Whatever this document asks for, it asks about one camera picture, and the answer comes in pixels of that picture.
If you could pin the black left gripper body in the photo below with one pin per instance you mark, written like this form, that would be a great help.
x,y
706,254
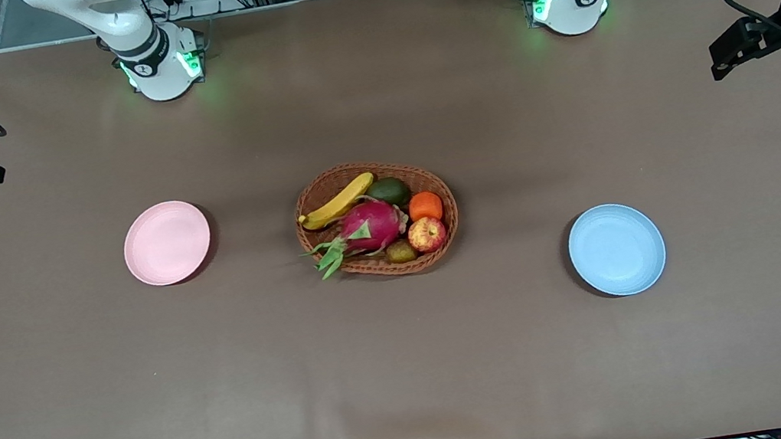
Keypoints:
x,y
775,33

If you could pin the red yellow apple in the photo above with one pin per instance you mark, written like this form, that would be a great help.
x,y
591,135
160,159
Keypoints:
x,y
428,235

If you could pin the yellow banana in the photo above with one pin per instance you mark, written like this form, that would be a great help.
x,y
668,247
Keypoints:
x,y
338,202

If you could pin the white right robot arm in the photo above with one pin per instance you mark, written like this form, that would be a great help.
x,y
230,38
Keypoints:
x,y
162,79

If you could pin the pink round plate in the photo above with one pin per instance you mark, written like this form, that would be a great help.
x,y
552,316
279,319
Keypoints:
x,y
166,244

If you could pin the blue round plate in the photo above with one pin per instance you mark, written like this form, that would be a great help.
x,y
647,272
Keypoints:
x,y
617,250

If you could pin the orange fruit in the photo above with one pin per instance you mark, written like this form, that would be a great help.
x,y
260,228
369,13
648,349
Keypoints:
x,y
426,206

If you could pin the woven wicker basket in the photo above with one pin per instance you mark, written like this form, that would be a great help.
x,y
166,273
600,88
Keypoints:
x,y
440,243

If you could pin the green avocado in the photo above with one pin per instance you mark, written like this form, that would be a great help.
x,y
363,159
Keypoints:
x,y
390,192

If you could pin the brownish green kiwi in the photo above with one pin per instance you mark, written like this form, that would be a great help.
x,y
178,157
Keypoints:
x,y
401,252

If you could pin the pink dragon fruit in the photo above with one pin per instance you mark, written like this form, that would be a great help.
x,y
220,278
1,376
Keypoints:
x,y
372,226

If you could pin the plain table cloth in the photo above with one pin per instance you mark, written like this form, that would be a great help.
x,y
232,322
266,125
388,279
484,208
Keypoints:
x,y
413,371

